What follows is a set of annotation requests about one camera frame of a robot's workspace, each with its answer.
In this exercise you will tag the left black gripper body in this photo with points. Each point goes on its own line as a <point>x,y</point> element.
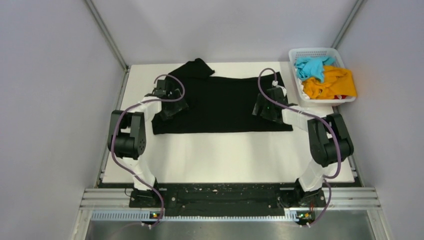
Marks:
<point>174,107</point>

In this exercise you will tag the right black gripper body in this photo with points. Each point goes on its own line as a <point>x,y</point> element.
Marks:
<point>266,112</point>

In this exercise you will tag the black t-shirt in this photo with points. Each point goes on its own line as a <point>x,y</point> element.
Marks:
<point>215,104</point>

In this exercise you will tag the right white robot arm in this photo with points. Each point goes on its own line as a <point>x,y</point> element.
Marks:
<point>329,140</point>

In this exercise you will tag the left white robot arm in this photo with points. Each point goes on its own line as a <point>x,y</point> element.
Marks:
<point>127,136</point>

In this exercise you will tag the light blue t-shirt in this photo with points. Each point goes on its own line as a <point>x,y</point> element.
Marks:
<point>312,67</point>

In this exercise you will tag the orange t-shirt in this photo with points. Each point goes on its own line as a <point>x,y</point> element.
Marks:
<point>337,82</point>

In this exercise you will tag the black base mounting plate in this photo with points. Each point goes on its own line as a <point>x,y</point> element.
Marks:
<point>226,199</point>

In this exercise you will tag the white slotted cable duct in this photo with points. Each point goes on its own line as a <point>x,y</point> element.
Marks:
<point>151,216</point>

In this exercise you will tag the aluminium frame rail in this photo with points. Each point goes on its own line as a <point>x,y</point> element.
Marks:
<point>342,198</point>

